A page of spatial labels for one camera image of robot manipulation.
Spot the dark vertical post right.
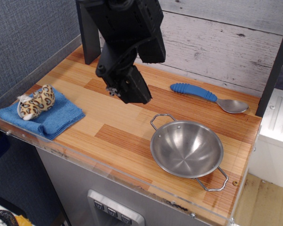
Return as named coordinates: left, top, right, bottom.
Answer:
left=256, top=39, right=283, bottom=117

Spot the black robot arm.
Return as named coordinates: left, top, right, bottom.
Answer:
left=80, top=0, right=166, bottom=104

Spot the silver dispenser button panel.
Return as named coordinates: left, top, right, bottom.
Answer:
left=87, top=189, right=145, bottom=226

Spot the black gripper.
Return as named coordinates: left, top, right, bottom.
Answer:
left=96, top=41, right=152, bottom=104

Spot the stainless steel two-handled bowl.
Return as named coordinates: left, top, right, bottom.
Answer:
left=150, top=119, right=224, bottom=182

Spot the white metal shelf unit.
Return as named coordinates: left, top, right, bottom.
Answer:
left=249, top=89, right=283, bottom=187

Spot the dark vertical post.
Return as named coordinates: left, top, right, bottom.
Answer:
left=256, top=39, right=283, bottom=117
left=76, top=0, right=101, bottom=65

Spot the blue handled metal spoon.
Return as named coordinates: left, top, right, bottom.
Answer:
left=170, top=83, right=249, bottom=113

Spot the leopard print plush toy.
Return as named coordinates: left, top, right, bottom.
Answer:
left=17, top=85, right=55, bottom=121

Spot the dark vertical post left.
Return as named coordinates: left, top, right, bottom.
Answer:
left=76, top=0, right=101, bottom=65

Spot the blue folded cloth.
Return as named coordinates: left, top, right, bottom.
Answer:
left=0, top=89, right=85, bottom=140

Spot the yellow and black bag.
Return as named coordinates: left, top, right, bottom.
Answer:
left=0, top=210, right=33, bottom=226

